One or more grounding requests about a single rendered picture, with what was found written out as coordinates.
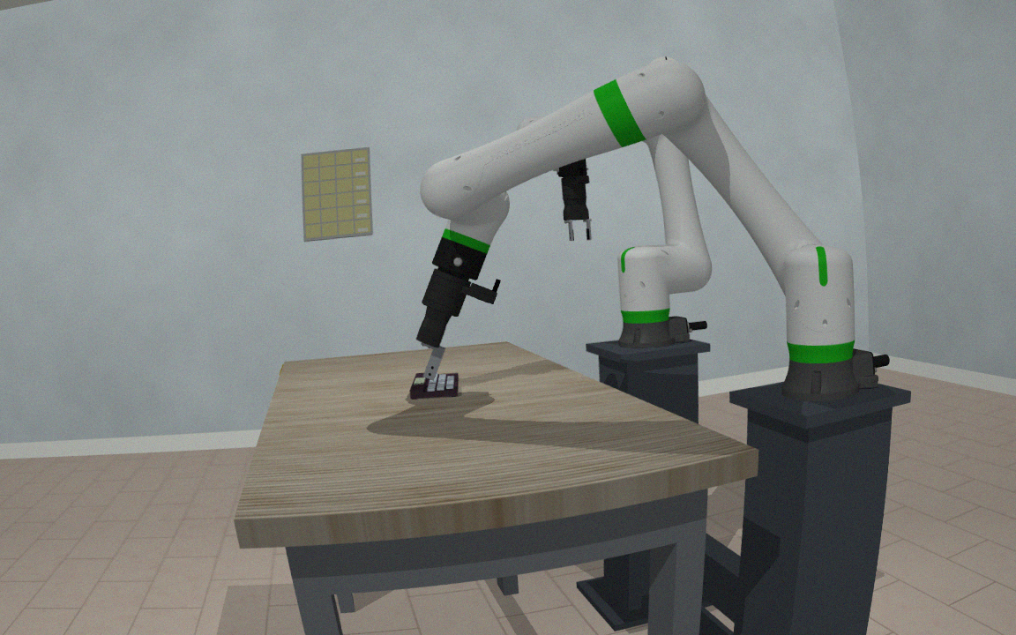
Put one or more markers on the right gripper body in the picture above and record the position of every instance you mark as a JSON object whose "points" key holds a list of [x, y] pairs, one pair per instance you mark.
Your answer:
{"points": [[574, 208]]}

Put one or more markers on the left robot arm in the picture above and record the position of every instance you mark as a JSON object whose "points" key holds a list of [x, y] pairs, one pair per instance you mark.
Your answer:
{"points": [[470, 190]]}

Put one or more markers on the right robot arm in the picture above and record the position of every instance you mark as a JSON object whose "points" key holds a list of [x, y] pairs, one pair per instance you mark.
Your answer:
{"points": [[649, 274]]}

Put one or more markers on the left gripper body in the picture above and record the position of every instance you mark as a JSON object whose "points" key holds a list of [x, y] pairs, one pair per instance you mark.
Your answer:
{"points": [[448, 288]]}

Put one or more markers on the dark purple keyboard case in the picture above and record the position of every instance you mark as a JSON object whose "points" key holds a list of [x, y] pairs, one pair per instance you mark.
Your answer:
{"points": [[442, 387]]}

